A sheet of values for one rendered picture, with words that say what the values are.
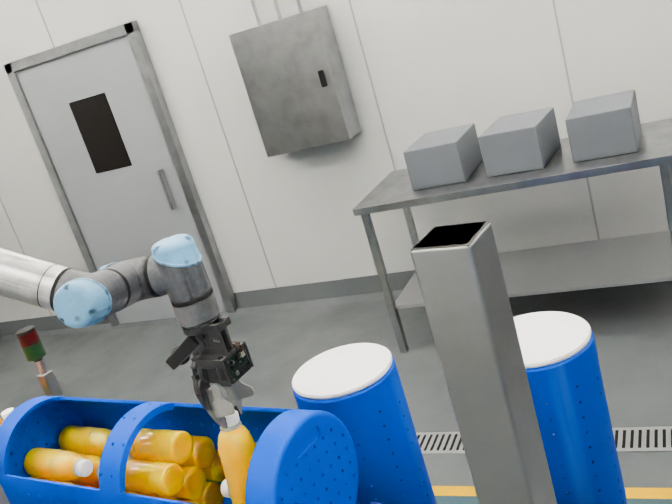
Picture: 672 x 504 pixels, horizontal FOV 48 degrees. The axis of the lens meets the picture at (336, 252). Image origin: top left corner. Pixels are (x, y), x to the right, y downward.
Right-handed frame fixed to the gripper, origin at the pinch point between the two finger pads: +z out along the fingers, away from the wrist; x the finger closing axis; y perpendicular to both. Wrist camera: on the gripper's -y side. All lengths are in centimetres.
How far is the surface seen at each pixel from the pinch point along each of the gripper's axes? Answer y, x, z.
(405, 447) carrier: -2, 55, 47
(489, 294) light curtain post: 70, -28, -37
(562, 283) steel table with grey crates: -24, 266, 101
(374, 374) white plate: -4, 55, 25
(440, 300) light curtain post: 66, -30, -37
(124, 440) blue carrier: -30.4, -1.9, 7.0
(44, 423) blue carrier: -75, 9, 13
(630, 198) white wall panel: -3, 349, 87
